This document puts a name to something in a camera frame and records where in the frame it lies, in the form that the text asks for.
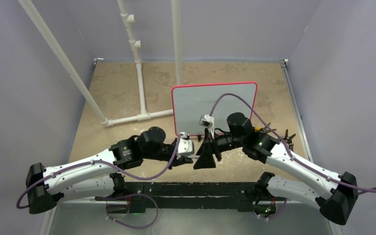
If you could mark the yellow handled pliers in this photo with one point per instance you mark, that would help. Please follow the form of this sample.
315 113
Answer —
263 129

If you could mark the aluminium extrusion rail frame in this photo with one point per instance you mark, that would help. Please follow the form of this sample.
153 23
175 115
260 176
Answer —
258 90

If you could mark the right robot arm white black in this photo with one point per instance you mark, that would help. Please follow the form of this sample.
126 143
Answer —
333 194

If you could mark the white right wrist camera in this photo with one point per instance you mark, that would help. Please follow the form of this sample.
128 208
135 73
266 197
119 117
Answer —
207 121

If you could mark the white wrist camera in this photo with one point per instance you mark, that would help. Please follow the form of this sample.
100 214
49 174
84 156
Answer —
207 121
186 146

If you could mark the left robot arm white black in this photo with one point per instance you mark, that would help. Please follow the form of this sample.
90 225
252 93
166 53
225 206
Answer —
100 175

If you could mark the black handled wire stripper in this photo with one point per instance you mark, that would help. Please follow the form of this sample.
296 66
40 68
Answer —
287 140

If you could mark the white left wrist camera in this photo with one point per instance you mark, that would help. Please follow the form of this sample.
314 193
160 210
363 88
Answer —
186 146

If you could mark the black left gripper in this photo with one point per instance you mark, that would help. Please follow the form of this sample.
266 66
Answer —
181 160

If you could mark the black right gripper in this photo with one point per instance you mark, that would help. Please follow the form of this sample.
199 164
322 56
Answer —
209 147

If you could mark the white PVC pipe frame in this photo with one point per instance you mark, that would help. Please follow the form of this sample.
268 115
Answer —
134 44

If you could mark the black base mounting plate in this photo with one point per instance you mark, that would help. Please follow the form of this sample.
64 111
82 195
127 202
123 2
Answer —
240 196

